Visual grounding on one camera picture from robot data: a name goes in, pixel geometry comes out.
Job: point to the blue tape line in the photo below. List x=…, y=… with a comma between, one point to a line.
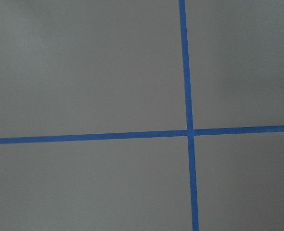
x=185, y=60
x=84, y=137

